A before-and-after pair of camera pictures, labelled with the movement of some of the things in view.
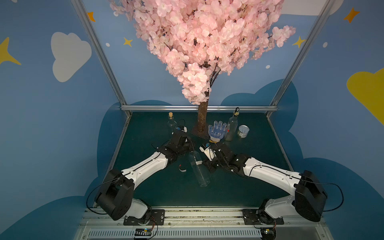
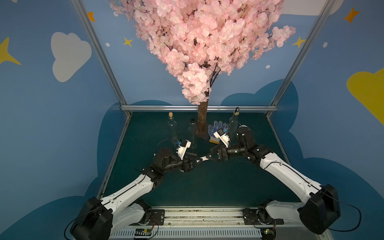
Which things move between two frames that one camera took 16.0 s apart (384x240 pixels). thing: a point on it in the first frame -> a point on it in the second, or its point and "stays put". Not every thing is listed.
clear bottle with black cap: (195, 159) -> (192, 130)
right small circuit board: (268, 233) stays put
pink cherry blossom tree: (200, 41) stays put
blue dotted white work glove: (217, 133) stays put
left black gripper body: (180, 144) -> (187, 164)
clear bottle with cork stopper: (172, 125) stays put
